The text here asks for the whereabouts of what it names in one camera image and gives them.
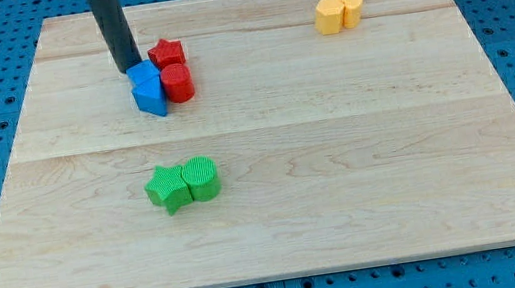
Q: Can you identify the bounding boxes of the green cylinder block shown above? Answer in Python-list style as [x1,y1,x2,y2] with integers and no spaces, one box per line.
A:
[181,156,221,202]

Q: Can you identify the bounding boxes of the yellow heart block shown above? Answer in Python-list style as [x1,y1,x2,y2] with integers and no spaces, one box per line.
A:
[339,0,364,29]

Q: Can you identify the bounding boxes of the blue cube block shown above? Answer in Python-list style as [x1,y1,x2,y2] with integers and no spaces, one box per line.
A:
[126,59,160,87]

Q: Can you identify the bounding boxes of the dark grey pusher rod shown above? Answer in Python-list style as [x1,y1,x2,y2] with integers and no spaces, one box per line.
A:
[87,0,142,74]

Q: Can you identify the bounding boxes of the red cylinder block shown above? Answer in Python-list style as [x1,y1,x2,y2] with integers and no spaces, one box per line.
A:
[160,63,195,104]

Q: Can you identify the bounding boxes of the red star block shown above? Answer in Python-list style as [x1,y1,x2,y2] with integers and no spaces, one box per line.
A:
[148,39,186,70]

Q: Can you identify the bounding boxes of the green star block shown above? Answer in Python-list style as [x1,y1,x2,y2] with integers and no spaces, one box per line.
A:
[144,165,194,216]

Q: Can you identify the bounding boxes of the light wooden board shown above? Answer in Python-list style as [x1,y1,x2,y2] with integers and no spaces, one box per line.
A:
[0,0,515,288]

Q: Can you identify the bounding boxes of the blue triangle block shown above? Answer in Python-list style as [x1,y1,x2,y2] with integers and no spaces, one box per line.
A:
[132,76,168,117]

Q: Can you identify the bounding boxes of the yellow hexagon block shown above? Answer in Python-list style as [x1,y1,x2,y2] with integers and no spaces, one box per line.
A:
[314,0,345,35]

